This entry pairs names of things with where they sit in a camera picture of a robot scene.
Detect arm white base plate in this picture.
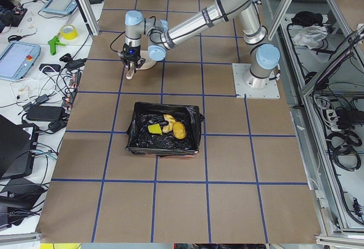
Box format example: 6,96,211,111
232,63,280,99

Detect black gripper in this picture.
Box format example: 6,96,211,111
118,45,145,71

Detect yellow tape roll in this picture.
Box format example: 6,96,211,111
60,25,78,40

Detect banana peel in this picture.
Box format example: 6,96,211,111
162,114,176,133

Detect near blue teach pendant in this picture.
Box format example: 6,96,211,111
1,41,41,81

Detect black scissors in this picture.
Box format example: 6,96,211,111
8,35,28,42

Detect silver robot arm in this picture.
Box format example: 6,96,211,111
118,0,280,89

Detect black power adapter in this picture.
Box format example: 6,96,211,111
26,106,65,122

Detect blue teach pendant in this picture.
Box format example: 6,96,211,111
42,0,77,15
1,41,41,81

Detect crumpled white cloth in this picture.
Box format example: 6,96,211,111
292,26,328,49

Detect far blue teach pendant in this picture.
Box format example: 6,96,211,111
42,0,77,15

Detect green handled grabber tool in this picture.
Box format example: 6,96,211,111
48,35,66,56

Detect black laptop computer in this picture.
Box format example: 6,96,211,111
1,116,39,180

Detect yellow sponge piece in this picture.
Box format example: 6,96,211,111
147,124,163,135

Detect brown potato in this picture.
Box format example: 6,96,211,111
172,122,187,140

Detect black lined trash bin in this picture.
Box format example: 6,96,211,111
126,102,204,157

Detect beige plastic dustpan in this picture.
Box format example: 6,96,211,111
126,50,156,80

